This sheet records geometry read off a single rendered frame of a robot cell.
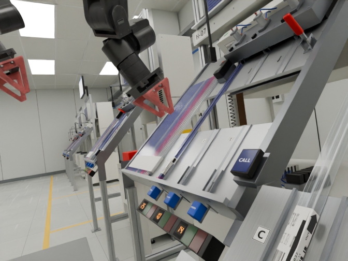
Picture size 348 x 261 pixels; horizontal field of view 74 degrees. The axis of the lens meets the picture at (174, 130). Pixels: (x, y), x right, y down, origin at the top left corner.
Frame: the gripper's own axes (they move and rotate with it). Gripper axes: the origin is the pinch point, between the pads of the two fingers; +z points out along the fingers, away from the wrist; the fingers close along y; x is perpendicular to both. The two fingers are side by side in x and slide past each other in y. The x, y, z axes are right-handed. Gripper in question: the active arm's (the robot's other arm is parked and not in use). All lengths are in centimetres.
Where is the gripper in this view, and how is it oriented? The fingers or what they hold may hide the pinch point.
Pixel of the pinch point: (165, 112)
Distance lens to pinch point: 55.3
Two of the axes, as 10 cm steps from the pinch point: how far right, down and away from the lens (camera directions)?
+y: -4.6, 0.9, 8.8
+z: 6.0, 7.7, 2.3
